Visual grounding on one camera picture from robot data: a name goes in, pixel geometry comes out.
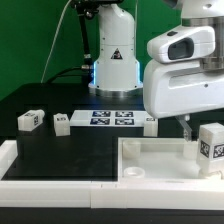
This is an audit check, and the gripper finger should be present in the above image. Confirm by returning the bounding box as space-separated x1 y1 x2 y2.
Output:
176 114 197 141

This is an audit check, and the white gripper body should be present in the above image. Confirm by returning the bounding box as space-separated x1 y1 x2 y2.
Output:
143 26 224 118

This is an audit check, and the white square tabletop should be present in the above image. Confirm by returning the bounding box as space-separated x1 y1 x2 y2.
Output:
118 138 222 183

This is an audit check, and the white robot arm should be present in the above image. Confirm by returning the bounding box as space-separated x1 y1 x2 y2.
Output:
89 0 224 140

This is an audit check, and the white U-shaped fence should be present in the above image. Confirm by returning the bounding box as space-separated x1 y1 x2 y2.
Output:
0 140 224 210

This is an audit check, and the black cable bundle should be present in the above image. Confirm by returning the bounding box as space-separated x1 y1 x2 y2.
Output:
44 65 94 84

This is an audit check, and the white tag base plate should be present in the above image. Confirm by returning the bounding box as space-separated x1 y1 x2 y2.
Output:
70 110 153 127

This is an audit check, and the white cable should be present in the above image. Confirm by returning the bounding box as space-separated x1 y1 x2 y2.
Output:
40 0 74 84

